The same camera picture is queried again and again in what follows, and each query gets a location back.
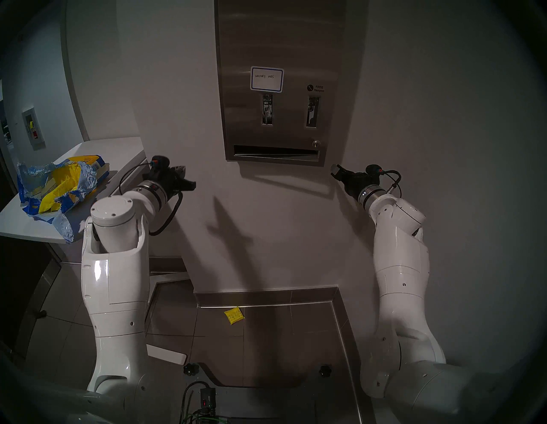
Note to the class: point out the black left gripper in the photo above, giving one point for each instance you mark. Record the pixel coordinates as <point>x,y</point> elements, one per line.
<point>170,179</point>

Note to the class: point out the white label blue border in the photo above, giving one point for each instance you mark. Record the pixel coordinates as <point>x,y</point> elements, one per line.
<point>266,79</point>

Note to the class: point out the grey robot base platform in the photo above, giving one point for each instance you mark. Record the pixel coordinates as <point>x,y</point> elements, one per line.
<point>265,406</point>

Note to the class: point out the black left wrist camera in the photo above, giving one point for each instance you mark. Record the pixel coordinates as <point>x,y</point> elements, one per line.
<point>160,162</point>

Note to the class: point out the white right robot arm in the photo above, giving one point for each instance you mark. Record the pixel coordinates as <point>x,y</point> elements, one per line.
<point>401,265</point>

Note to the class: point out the black star knob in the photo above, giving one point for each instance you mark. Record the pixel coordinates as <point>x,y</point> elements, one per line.
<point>191,369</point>
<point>324,370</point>

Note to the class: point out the dark cabinet with steel edge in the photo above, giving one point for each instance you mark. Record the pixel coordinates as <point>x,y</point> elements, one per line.
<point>21,290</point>

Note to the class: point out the grey wall alarm panel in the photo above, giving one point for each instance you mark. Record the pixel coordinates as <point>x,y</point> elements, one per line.
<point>33,128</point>

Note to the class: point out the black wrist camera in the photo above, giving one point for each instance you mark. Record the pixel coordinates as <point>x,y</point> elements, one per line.
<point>160,162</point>
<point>374,169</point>

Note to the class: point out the black power box red switch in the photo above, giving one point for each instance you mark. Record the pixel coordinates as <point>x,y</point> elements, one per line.
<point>207,399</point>

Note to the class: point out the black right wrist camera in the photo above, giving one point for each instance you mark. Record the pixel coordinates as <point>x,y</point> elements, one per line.
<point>374,169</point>

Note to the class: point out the white overbed table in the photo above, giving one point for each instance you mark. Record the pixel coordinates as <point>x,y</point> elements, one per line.
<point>119,149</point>

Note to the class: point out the chrome dispenser lever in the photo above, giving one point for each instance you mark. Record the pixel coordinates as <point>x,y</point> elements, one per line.
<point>312,111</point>
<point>267,109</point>

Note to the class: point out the free tampon sticker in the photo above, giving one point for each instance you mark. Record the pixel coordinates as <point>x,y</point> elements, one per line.
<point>316,88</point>

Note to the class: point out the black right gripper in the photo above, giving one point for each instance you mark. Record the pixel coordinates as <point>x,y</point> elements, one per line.
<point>358,184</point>

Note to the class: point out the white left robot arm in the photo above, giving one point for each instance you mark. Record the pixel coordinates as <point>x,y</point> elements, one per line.
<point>115,278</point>

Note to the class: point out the torn blue pad package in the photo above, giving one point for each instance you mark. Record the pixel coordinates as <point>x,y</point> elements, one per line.
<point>87,179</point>

